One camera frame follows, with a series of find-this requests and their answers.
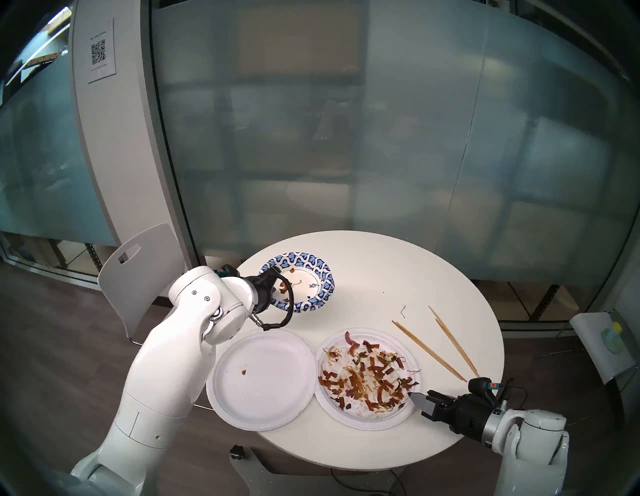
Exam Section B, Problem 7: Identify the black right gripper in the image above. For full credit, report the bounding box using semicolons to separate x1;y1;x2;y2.
409;390;494;441

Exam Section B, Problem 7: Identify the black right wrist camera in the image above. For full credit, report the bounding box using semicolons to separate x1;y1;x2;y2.
467;377;503;401

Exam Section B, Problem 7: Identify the white paper plate with leftovers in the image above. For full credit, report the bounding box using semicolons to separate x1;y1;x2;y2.
314;327;422;431

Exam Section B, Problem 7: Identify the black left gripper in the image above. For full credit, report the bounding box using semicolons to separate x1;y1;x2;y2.
248;272;277;310

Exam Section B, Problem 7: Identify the white QR code sign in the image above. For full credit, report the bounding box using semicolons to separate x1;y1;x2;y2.
86;18;117;85

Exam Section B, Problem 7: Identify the black right camera cable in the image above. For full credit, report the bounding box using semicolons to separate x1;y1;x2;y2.
500;377;528;406

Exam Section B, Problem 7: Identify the yellow capped green bottle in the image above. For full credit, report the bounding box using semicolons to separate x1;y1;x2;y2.
601;321;624;355

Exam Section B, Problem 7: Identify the grey chair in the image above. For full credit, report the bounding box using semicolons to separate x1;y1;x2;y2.
570;309;640;386

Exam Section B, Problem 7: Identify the white chair with handle hole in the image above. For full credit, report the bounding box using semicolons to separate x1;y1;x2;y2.
97;222;226;346

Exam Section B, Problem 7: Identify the wooden chopstick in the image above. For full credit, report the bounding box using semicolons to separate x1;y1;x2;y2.
391;321;468;382

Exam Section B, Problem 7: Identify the thick black left arm hose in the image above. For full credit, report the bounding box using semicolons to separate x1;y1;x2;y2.
250;270;296;332

